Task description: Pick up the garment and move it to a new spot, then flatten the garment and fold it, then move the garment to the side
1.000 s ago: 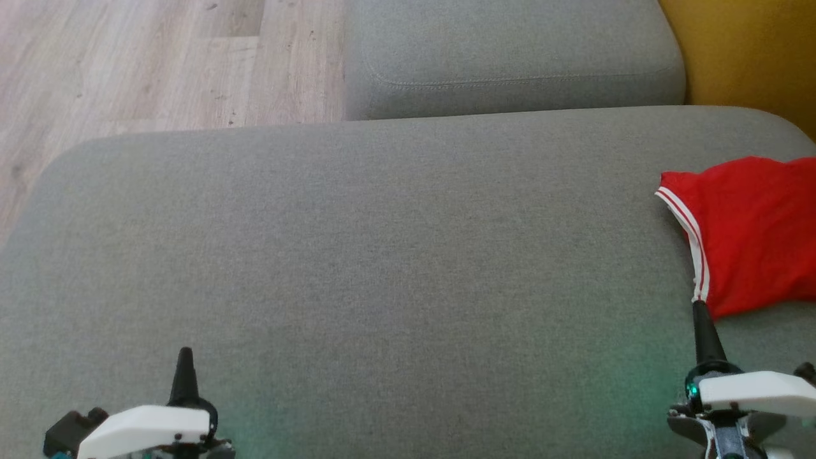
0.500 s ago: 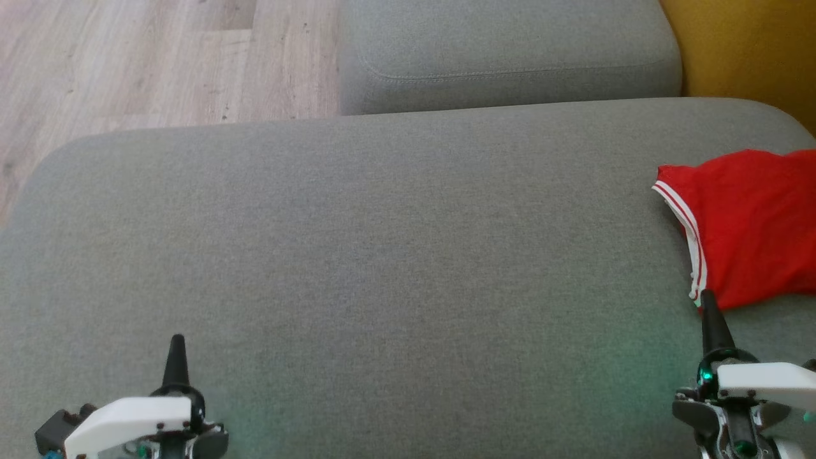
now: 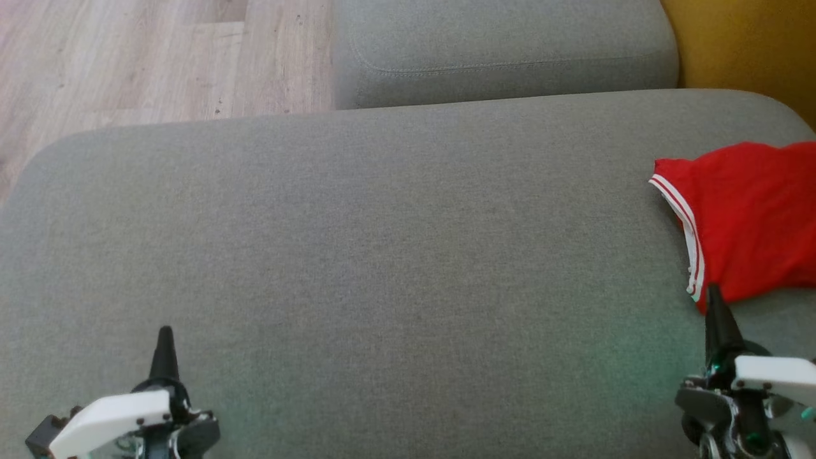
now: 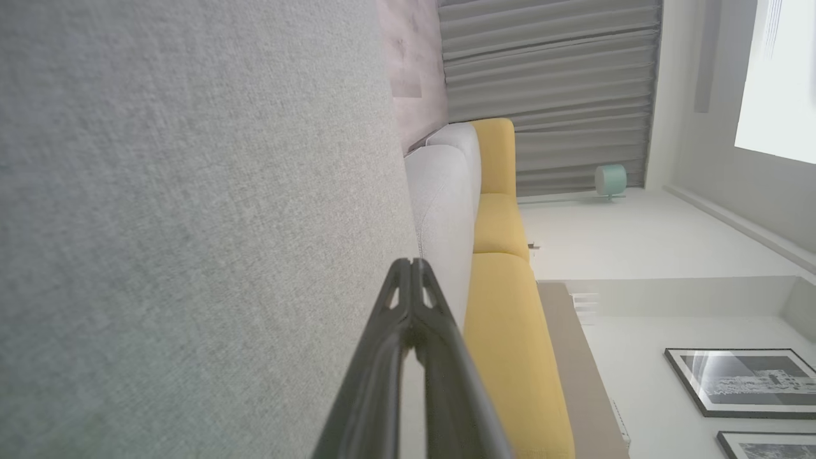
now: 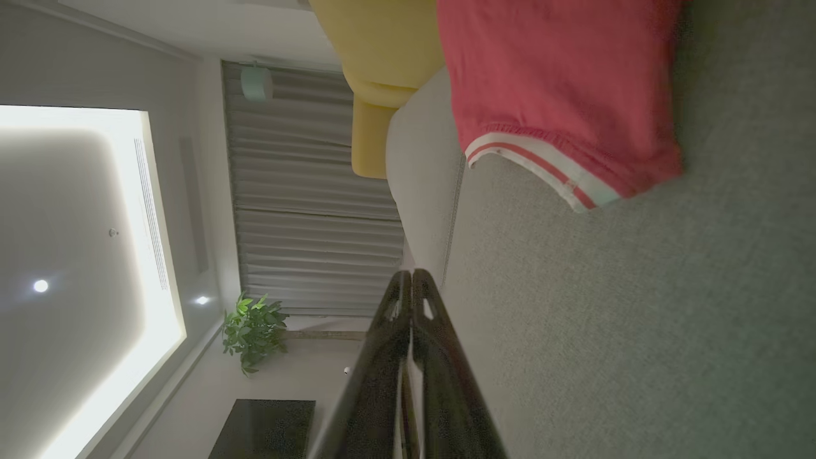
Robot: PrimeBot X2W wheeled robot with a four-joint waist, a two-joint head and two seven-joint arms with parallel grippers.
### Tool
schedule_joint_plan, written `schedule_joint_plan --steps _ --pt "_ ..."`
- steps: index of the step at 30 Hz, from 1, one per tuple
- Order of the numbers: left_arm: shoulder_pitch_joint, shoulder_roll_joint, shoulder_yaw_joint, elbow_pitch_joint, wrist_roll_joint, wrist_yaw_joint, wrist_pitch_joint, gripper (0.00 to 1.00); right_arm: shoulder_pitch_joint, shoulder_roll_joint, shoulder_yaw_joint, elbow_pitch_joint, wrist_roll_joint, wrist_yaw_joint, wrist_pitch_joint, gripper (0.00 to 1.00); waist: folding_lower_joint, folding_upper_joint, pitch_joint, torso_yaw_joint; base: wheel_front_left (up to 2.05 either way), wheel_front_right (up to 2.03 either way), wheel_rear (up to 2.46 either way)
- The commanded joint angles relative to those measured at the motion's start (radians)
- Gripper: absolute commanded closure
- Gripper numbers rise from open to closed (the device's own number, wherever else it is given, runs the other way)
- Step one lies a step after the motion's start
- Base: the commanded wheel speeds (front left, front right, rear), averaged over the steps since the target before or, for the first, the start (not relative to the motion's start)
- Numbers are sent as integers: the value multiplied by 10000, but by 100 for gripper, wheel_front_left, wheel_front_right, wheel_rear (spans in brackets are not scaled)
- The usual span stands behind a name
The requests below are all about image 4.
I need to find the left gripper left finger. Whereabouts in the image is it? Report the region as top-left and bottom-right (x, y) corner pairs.
(312, 258), (415, 459)

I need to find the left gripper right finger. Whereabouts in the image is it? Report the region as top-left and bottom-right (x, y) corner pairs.
(414, 258), (514, 459)

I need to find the yellow sofa backrest cushion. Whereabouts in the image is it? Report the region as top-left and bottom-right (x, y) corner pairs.
(472, 193), (531, 263)
(462, 252), (576, 459)
(470, 117), (516, 196)

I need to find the large grey sofa seat cushion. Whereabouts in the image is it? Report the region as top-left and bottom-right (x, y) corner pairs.
(0, 0), (423, 459)

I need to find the floor lamp teal shade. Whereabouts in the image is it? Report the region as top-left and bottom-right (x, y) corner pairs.
(518, 163), (629, 206)

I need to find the large black framed picture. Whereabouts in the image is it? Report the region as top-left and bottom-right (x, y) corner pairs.
(664, 347), (816, 420)

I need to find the small black framed picture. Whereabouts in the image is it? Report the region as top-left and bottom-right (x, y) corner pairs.
(717, 430), (816, 459)

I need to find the grey pleated curtain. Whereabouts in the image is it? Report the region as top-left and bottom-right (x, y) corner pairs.
(437, 0), (664, 198)

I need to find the bright ceiling light panel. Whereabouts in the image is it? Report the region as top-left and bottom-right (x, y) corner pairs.
(734, 0), (816, 166)

